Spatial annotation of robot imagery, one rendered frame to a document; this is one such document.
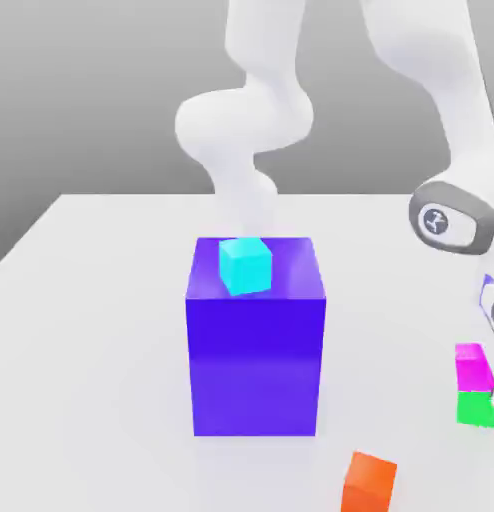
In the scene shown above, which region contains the small magenta cube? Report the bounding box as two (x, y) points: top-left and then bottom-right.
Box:
(454, 342), (494, 394)

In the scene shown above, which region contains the small green cube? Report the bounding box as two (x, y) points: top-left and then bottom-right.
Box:
(455, 390), (494, 428)

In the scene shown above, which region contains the small orange cube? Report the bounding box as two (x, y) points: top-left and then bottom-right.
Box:
(340, 450), (399, 512)

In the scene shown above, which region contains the small cyan cube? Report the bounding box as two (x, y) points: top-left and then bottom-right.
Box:
(218, 236), (273, 298)

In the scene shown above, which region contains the large blue box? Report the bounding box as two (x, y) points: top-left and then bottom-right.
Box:
(185, 236), (327, 438)

